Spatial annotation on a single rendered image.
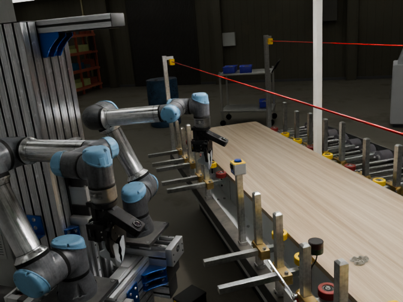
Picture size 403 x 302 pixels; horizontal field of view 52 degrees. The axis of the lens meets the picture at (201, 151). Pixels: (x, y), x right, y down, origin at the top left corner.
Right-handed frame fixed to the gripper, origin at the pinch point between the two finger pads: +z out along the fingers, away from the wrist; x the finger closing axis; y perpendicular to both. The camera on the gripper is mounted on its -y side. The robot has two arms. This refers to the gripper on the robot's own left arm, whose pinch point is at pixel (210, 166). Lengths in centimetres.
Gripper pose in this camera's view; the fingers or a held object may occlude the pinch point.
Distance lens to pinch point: 197.2
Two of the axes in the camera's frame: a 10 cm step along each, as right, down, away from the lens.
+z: 0.8, 9.5, 2.9
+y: -9.4, -0.2, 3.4
